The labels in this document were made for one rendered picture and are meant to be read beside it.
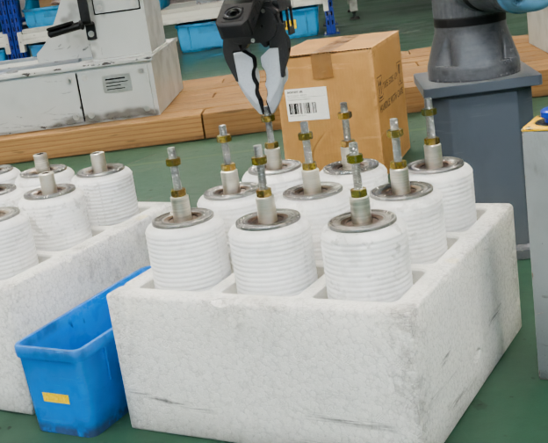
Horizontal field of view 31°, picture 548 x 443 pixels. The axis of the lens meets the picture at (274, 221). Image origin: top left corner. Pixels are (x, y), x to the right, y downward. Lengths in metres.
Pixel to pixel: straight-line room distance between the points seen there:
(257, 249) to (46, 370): 0.33
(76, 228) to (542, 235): 0.65
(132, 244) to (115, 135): 1.62
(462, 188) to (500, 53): 0.42
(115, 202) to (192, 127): 1.55
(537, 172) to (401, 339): 0.27
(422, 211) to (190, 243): 0.27
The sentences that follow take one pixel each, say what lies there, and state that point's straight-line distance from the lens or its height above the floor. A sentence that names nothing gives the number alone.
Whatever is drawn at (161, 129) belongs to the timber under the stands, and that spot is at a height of 0.05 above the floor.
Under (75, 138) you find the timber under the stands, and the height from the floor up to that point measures 0.05.
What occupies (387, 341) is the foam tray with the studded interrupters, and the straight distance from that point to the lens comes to 1.04.
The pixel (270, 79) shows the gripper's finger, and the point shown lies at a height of 0.38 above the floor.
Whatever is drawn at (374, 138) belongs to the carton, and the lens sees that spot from 2.28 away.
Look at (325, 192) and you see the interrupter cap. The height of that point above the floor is 0.25.
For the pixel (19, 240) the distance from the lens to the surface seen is 1.38.
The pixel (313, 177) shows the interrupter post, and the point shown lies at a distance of 1.23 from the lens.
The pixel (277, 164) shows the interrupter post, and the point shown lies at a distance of 1.39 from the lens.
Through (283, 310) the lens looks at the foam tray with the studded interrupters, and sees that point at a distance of 1.08.
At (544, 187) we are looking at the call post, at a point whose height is 0.24.
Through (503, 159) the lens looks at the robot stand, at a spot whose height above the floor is 0.17.
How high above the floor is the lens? 0.56
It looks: 16 degrees down
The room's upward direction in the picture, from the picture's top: 8 degrees counter-clockwise
